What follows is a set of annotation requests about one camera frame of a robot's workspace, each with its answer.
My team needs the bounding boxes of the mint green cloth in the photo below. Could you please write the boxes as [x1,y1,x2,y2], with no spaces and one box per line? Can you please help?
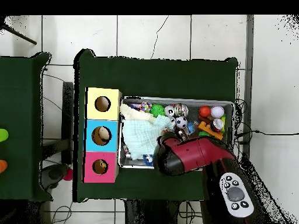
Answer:
[121,115,175,160]

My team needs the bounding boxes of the cream waffle cloth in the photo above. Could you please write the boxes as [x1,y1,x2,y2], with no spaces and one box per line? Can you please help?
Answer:
[119,103,157,124]

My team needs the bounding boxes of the yellow duck toy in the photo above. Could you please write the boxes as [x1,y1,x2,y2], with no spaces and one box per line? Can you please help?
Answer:
[95,160,108,174]

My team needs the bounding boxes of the clear mesh bin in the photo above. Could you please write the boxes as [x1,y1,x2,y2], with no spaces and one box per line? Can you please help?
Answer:
[117,96,235,173]

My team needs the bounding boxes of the wooden box with three holes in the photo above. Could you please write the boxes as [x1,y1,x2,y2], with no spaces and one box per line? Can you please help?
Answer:
[83,87,123,184]

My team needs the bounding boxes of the green spiky ball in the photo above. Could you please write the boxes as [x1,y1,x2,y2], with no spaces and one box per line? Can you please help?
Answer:
[149,104,166,117]

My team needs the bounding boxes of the small soccer ball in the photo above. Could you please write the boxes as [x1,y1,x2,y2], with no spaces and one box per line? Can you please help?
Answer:
[175,116,188,130]

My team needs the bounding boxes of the dark green table cloth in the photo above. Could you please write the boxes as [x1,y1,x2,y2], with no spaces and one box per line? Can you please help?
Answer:
[0,52,53,202]
[72,48,239,202]

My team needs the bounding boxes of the orange plastic toy block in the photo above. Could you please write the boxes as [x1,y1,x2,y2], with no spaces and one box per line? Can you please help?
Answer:
[197,121,224,141]

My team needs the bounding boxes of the orange ball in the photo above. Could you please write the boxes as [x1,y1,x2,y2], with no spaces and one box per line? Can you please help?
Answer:
[199,105,211,118]

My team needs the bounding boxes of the white baseball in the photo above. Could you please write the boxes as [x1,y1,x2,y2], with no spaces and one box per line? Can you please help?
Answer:
[210,106,225,119]

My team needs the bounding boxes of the lime green toy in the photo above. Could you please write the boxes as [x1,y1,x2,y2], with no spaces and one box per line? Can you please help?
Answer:
[0,128,9,143]

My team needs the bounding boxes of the black tripod leg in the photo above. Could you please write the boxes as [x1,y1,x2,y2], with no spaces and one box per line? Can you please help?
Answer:
[0,22,37,46]

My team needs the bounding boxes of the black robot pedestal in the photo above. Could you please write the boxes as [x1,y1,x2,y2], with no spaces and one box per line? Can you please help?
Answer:
[124,199,180,224]

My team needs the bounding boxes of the black power cable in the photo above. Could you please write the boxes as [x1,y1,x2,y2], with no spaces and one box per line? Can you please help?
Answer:
[235,129,299,144]

